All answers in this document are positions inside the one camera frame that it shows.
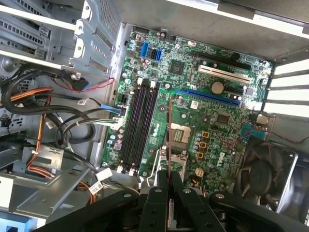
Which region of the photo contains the white expansion slot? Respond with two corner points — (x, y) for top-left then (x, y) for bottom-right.
(197, 64), (252, 85)

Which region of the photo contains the blue header socket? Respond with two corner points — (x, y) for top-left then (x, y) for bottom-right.
(141, 42), (150, 58)

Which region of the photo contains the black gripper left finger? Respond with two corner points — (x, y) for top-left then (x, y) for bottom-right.
(36, 170), (169, 232)

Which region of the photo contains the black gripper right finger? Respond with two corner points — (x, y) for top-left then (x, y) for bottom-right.
(171, 171), (309, 232)

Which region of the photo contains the blue plastic drive latch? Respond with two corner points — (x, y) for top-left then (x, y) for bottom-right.
(0, 214), (33, 232)

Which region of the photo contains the orange power wire bundle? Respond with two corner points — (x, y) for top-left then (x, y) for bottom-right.
(0, 87), (57, 181)

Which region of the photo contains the black case fan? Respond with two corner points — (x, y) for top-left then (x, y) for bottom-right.
(235, 136), (300, 215)

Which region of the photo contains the red black fan wire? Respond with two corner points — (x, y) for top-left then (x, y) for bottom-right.
(217, 130), (309, 148)

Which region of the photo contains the silver coin battery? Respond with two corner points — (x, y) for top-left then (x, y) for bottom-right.
(211, 81), (225, 95)

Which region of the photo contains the black blue connector block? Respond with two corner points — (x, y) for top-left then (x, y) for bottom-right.
(72, 77), (89, 92)

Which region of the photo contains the wire locking lever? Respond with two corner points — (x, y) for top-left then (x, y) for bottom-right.
(138, 148), (160, 189)

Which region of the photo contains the blue video port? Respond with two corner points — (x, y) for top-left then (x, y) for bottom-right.
(242, 124), (269, 141)

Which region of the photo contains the metal socket cover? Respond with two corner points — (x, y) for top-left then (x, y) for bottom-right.
(154, 146), (189, 177)

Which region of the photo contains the grey metal drive cage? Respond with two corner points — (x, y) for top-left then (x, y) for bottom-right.
(0, 142), (97, 232)

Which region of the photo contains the blue tab data wire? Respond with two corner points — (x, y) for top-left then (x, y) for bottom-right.
(78, 96), (127, 116)

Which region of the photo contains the long black expansion slot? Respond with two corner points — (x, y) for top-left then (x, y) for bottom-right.
(196, 52), (252, 71)

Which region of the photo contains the black chipset chip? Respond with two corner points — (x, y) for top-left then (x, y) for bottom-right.
(169, 59), (185, 73)

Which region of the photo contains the multicolour wire loom white plug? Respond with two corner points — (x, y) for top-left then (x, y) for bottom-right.
(57, 116), (126, 145)

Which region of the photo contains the red black twisted wire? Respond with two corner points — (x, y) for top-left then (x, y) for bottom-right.
(52, 77), (116, 93)

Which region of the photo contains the blue expansion slot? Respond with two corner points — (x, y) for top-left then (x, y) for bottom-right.
(174, 88), (242, 109)

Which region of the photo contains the black PC case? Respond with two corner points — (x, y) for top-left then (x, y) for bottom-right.
(0, 0), (309, 232)

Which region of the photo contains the short black expansion slot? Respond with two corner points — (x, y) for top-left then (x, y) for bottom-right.
(226, 86), (244, 95)

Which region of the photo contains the disk bay with white rails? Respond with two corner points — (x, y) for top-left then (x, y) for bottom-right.
(0, 0), (121, 73)

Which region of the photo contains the green motherboard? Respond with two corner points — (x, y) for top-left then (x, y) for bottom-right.
(100, 23), (275, 191)

